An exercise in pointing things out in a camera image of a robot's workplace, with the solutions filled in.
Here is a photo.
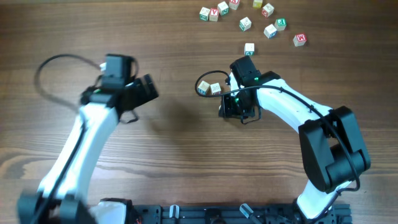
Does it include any green letter block top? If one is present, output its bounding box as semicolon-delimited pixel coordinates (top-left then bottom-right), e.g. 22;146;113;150
218;1;229;16

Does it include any red O wooden block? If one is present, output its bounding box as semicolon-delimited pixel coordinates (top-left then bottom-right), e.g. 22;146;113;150
262;3;274;18

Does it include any green P wooden block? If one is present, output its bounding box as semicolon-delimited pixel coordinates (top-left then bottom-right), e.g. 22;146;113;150
239;17;252;32

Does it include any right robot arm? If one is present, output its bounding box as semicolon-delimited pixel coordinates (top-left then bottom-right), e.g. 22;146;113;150
219;56;371;223

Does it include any red X wooden block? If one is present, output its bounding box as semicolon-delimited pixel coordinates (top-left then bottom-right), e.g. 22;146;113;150
229;0;240;10

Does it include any green N wooden block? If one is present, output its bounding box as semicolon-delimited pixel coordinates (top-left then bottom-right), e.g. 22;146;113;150
199;7;210;21

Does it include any blue edged wooden block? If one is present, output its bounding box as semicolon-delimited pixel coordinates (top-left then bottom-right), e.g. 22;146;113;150
264;24;277;39

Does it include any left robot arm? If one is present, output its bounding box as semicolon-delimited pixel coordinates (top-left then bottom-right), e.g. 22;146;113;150
17;54;159;223

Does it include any green F wooden block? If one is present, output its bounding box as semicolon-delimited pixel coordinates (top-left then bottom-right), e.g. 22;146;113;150
274;18;287;31

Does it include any green A wooden block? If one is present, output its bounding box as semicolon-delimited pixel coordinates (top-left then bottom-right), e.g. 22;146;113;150
244;43;255;55

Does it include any left black cable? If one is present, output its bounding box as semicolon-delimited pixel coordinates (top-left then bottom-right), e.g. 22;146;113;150
29;54;103;224

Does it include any red M wooden block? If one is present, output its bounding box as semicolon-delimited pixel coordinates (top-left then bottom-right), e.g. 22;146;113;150
293;34;307;47

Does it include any blue H wooden block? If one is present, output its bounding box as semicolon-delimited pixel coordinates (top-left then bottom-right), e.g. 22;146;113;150
197;81;210;95

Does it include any red A wooden block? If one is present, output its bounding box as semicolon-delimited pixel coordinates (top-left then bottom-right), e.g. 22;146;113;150
209;8;219;22

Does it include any yellow wooden block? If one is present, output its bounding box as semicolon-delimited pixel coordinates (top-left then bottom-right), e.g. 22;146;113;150
252;0;263;9

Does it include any right black cable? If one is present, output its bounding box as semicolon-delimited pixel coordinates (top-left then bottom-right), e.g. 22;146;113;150
194;70;361;222

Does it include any red edged wooden block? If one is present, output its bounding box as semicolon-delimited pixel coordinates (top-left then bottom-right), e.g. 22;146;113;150
210;83;222;95

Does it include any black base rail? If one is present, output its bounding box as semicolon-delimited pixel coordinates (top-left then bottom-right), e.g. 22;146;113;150
130;203;352;224

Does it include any black cable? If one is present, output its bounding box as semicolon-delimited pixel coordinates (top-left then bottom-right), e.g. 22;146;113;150
194;70;361;222
29;54;103;224

